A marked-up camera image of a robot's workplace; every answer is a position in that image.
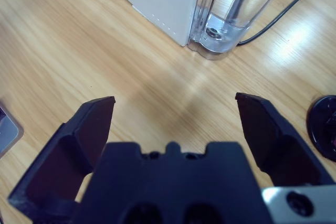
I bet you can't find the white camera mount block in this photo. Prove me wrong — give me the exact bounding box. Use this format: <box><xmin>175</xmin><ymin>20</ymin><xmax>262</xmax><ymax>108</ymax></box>
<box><xmin>0</xmin><ymin>100</ymin><xmax>25</xmax><ymax>159</ymax></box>

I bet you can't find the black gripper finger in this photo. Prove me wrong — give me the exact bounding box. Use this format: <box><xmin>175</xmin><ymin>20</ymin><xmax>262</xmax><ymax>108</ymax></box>
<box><xmin>7</xmin><ymin>96</ymin><xmax>117</xmax><ymax>222</ymax></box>
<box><xmin>235</xmin><ymin>92</ymin><xmax>336</xmax><ymax>188</ymax></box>

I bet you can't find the black capsule holder with rods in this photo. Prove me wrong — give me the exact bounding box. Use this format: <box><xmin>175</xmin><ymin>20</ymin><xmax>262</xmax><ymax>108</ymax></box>
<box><xmin>306</xmin><ymin>94</ymin><xmax>336</xmax><ymax>162</ymax></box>

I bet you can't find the black power cable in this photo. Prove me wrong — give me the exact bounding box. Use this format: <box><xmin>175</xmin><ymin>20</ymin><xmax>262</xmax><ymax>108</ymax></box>
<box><xmin>237</xmin><ymin>0</ymin><xmax>328</xmax><ymax>45</ymax></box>

